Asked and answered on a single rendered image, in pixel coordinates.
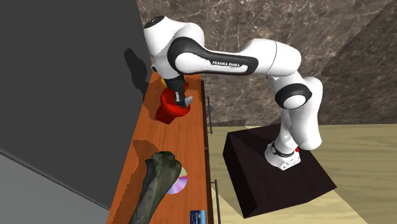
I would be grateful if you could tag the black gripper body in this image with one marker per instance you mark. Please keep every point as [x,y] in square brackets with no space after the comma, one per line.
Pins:
[175,83]

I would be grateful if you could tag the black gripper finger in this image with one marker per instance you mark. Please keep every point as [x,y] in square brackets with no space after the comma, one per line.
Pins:
[183,100]

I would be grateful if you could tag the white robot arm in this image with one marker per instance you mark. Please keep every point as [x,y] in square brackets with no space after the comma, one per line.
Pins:
[280,59]

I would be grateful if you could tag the yellow round object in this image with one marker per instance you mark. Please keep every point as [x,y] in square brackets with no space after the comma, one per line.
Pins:
[162,82]

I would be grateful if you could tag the red vase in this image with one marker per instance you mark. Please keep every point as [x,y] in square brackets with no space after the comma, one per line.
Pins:
[170,109]

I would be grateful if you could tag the shiny compact disc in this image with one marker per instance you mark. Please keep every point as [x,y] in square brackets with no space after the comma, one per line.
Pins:
[180,185]

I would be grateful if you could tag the green fist statue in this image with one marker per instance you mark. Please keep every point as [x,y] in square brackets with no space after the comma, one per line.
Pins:
[155,189]

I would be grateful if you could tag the dark robot stand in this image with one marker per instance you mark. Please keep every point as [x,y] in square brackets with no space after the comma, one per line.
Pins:
[263,183]

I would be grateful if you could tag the blue card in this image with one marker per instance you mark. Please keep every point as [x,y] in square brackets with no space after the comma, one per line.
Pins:
[198,217]

